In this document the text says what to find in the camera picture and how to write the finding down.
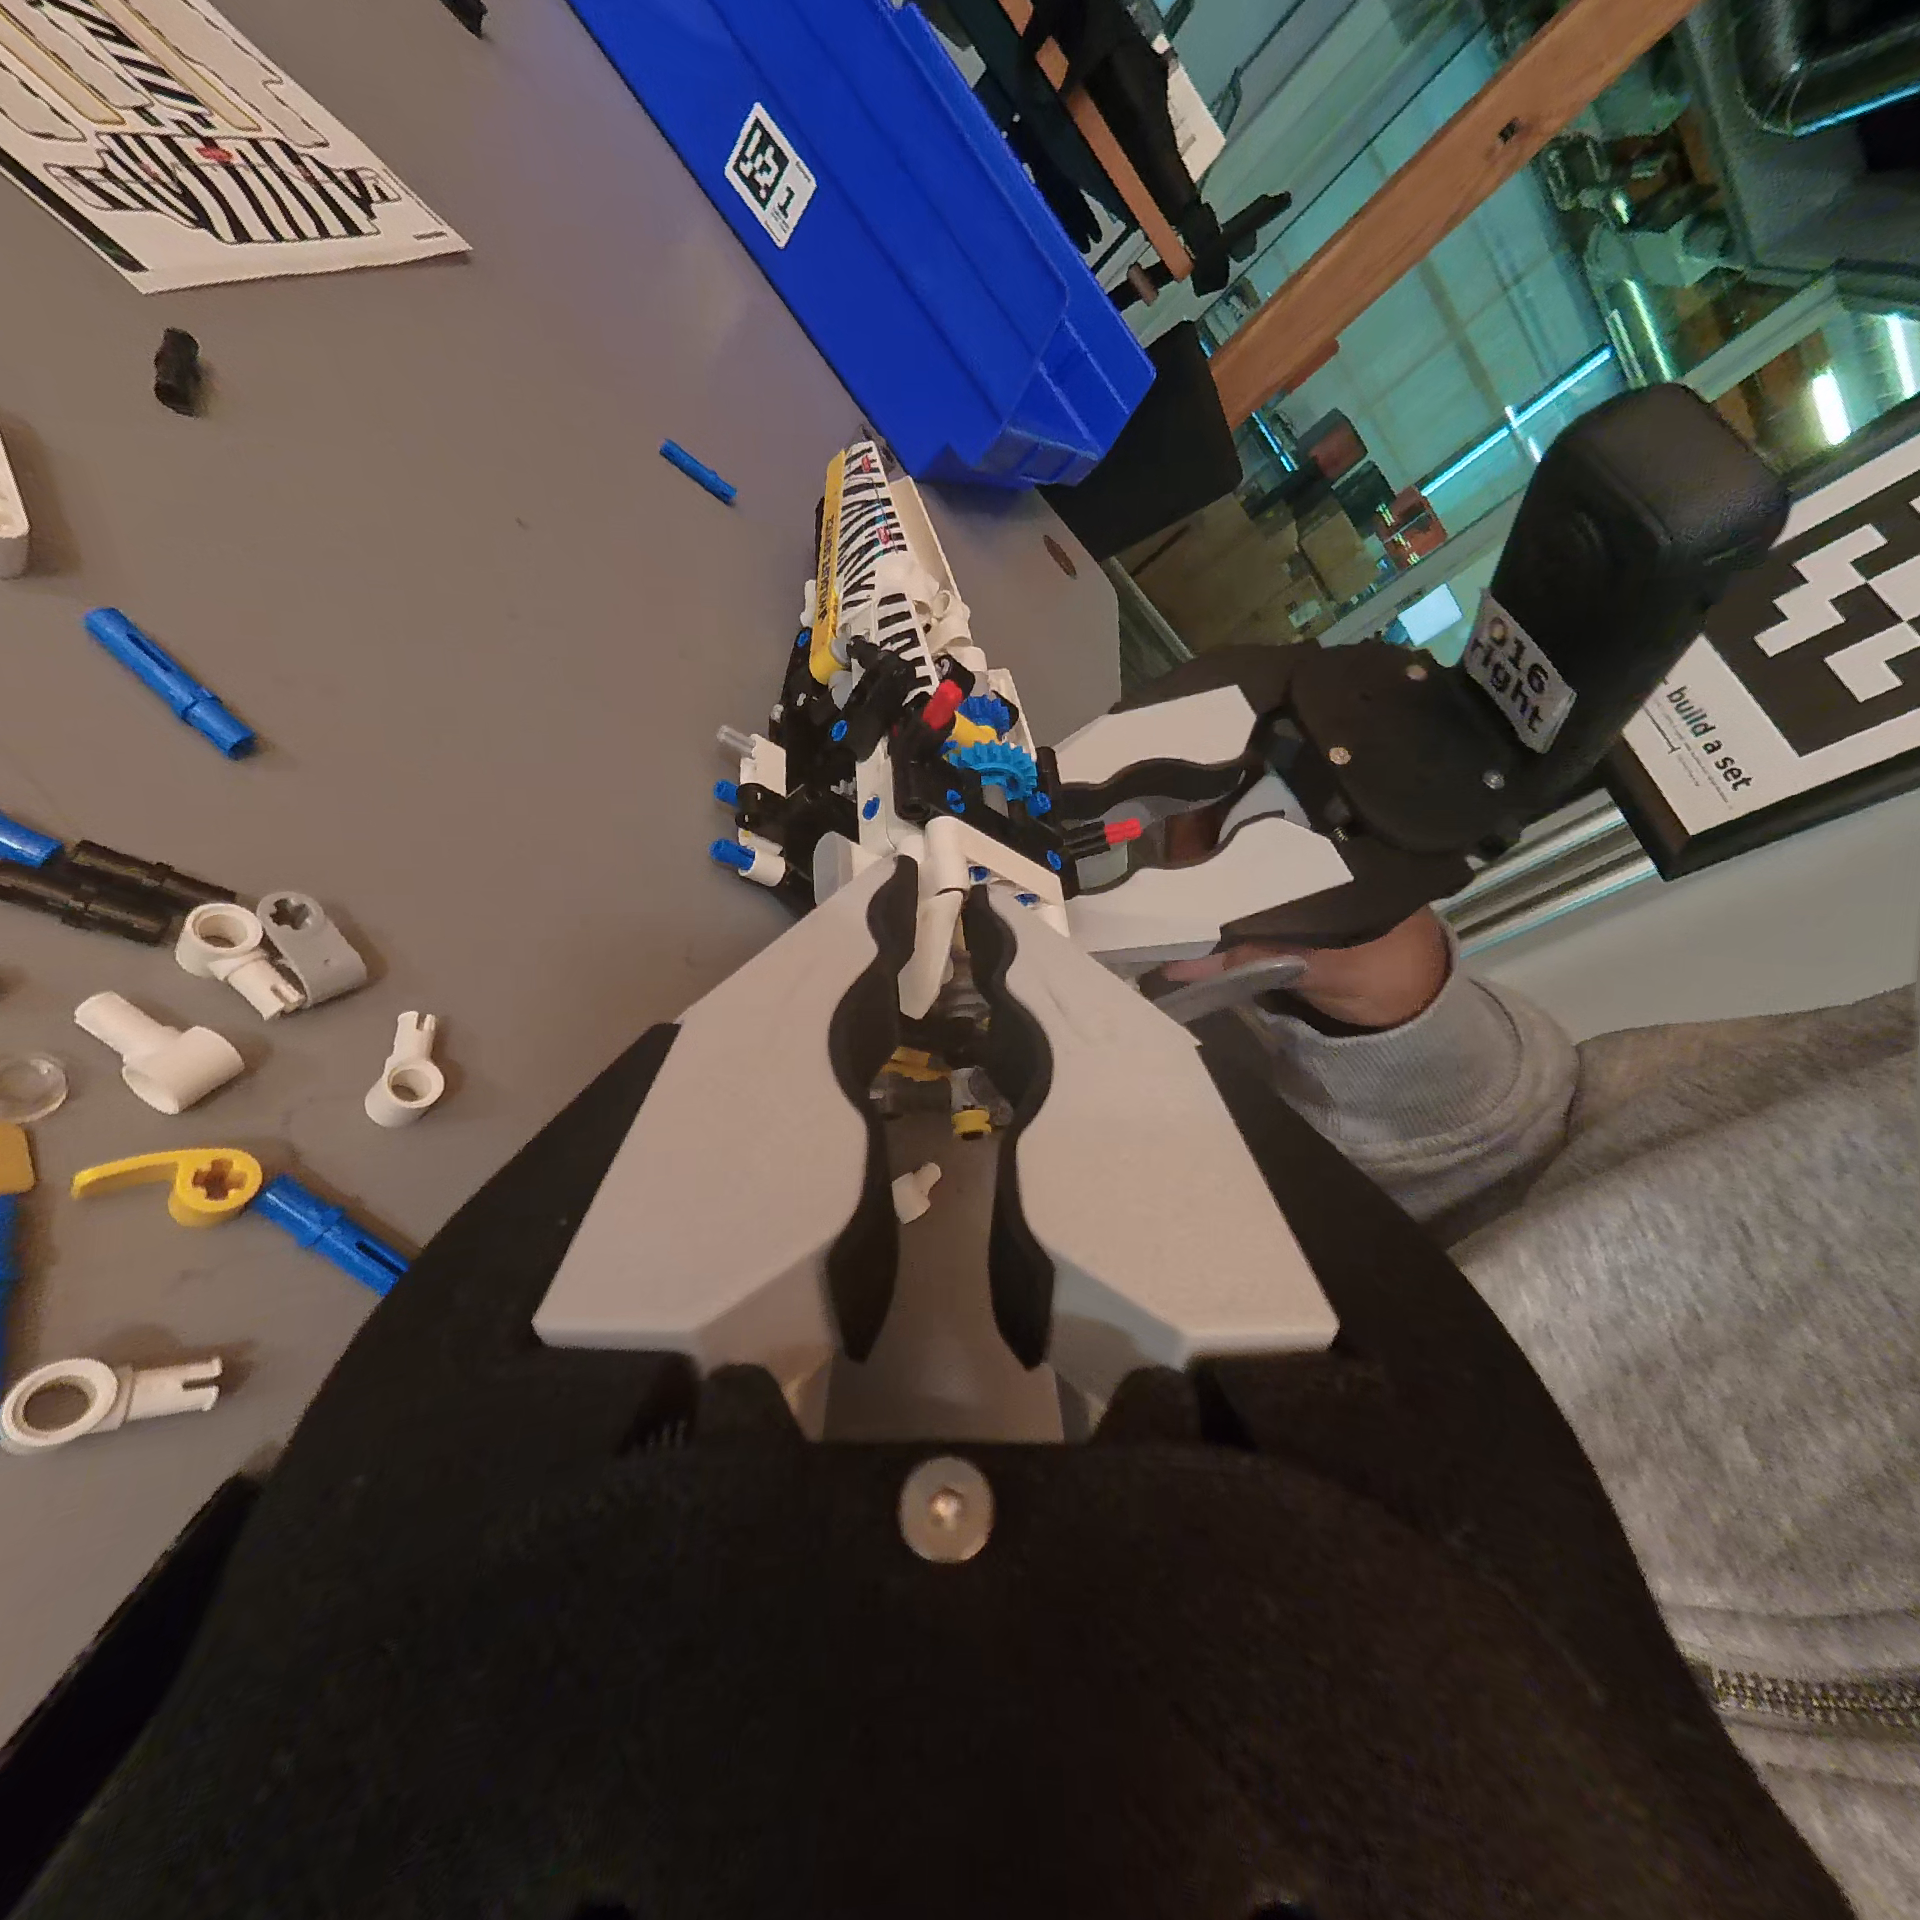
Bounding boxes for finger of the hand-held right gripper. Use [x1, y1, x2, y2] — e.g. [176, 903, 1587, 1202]
[1043, 684, 1282, 818]
[1072, 813, 1363, 965]

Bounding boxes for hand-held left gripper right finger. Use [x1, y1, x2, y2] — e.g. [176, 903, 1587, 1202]
[960, 885, 1340, 1425]

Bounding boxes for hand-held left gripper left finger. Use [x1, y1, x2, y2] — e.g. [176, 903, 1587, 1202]
[533, 858, 924, 1413]

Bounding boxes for lego helicopter model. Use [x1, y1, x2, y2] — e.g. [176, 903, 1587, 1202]
[708, 441, 1154, 1151]

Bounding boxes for person's right forearm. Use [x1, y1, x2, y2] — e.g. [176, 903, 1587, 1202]
[1236, 960, 1585, 1255]

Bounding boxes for loose small lego pieces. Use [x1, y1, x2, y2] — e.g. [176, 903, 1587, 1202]
[0, 809, 448, 1460]

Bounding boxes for long blue lego pin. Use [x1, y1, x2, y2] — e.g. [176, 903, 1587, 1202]
[82, 603, 260, 762]

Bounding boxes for person's right hand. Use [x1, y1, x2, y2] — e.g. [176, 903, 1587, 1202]
[1282, 913, 1461, 1033]

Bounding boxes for black office chair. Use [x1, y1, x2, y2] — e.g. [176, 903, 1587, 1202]
[1036, 323, 1248, 564]

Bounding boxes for black framed sign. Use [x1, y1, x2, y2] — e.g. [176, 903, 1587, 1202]
[1597, 448, 1920, 882]

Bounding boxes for blue plastic bin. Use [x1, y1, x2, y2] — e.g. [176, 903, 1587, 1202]
[568, 0, 1156, 490]

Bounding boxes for black equipment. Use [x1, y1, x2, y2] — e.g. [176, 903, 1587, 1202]
[922, 0, 1296, 303]

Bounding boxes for zebra sticker sheet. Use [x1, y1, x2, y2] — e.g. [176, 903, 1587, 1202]
[0, 0, 474, 296]

